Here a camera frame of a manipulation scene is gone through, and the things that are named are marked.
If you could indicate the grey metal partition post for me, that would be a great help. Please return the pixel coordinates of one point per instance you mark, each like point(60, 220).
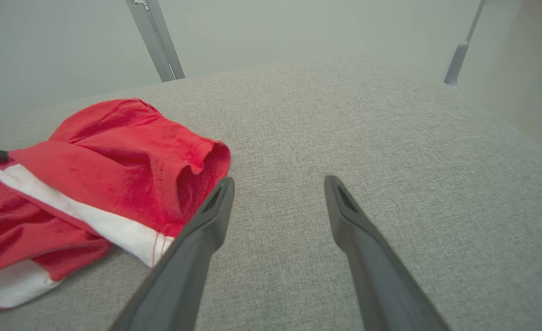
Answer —
point(160, 41)

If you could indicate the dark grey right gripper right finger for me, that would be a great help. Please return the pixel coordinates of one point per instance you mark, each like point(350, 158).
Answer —
point(372, 266)

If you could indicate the grey slanted support leg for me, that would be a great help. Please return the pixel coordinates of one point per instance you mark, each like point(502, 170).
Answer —
point(457, 62)

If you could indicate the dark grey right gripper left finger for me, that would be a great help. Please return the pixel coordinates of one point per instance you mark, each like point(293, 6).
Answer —
point(183, 266)

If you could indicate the red shorts with white stripe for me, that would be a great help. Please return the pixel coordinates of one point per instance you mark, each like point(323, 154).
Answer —
point(114, 151)

